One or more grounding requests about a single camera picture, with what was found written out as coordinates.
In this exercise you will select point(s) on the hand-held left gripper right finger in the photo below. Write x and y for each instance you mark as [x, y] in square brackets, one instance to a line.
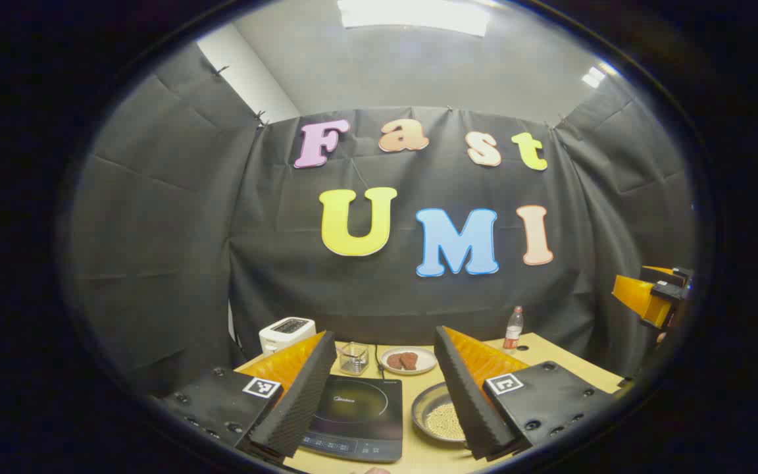
[468, 401]

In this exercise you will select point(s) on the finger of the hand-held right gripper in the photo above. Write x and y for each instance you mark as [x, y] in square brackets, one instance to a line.
[668, 274]
[642, 299]

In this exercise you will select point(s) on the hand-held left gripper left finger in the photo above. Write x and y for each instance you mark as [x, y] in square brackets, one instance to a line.
[300, 395]

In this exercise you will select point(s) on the black induction cooktop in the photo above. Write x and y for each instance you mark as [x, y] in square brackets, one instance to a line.
[359, 408]

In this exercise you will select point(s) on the pile of soybeans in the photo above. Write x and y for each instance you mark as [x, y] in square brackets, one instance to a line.
[445, 421]

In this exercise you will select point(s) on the white round plate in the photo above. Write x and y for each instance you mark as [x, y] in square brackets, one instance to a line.
[426, 359]

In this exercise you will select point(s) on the white toaster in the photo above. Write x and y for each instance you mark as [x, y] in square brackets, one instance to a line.
[283, 334]

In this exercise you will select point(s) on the brown meat piece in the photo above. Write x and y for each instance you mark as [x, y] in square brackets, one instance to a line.
[409, 361]
[394, 361]

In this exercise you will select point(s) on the clear plastic bottle red label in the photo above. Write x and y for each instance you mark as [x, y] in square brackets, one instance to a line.
[512, 329]

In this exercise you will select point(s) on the black backdrop cloth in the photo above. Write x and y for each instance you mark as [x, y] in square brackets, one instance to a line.
[175, 263]

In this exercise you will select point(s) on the large ceiling light panel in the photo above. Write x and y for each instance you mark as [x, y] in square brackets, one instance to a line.
[412, 14]

